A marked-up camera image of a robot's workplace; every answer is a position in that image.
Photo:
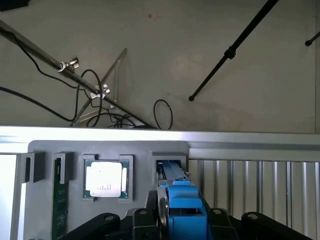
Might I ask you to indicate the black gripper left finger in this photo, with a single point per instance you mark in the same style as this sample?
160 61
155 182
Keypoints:
142 225

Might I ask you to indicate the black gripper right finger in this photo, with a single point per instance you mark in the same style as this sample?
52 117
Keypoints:
218 225

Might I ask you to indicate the silver CPU chip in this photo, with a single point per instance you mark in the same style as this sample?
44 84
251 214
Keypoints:
105 178

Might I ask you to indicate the grey parts rack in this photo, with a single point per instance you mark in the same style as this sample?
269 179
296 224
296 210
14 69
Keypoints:
75 200

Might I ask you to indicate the green RAM stick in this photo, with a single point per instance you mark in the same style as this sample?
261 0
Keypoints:
60 200

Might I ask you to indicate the black tripod leg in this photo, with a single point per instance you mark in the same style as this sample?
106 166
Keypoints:
230 52
311 40

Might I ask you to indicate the silver metal rod with clamps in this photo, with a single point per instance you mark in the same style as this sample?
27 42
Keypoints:
37 50

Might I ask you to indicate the metal stand frame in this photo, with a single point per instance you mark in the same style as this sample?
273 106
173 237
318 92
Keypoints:
120 57

